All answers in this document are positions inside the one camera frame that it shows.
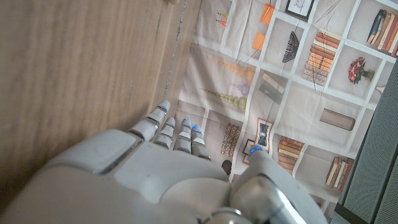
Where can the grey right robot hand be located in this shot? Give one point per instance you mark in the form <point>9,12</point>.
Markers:
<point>140,180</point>

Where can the printed bookshelf backdrop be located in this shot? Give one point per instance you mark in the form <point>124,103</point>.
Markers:
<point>280,93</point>

